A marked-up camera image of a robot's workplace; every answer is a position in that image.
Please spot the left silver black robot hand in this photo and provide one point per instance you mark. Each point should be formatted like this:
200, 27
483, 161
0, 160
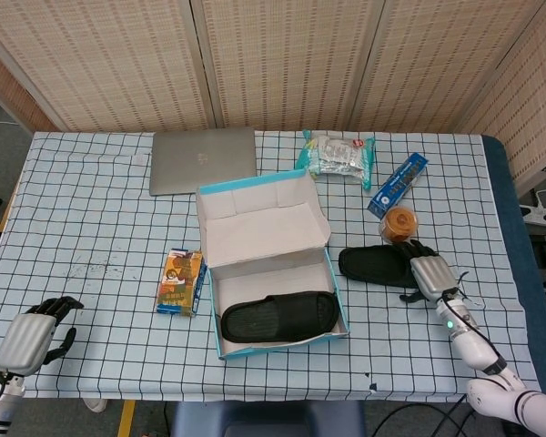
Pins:
25, 339

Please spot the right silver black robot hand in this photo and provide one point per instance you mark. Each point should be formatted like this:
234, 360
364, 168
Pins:
434, 277

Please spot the black rubber slipper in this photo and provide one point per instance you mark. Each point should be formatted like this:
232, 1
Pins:
373, 264
273, 318

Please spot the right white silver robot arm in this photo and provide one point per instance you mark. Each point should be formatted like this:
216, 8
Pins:
473, 346

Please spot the open blue cardboard shoe box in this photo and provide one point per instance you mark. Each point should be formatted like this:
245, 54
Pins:
259, 236

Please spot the orange round jar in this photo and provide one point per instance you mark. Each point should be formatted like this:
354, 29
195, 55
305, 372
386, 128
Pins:
399, 225

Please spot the dark blue padded table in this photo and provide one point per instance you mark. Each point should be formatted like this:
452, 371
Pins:
509, 227

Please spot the long blue printed box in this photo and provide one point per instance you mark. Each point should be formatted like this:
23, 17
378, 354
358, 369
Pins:
398, 184

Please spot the white plastic floor stand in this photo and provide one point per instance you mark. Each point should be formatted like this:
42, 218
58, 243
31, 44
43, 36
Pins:
543, 211

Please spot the yellow floor tape strip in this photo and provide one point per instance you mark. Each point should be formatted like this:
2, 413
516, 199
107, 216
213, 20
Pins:
126, 419

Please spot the blue checked tablecloth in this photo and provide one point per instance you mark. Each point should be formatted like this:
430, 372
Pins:
95, 227

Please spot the teal plastic snack bag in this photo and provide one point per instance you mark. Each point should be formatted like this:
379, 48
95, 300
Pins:
336, 157

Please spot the orange printed small carton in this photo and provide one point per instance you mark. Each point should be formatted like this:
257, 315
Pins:
179, 282

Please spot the dark blue chair seat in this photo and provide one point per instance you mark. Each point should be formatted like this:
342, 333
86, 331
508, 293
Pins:
268, 421

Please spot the grey closed laptop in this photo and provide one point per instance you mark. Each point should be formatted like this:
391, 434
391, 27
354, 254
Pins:
195, 155

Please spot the beige woven folding screen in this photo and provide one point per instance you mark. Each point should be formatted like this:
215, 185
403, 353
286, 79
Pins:
300, 59

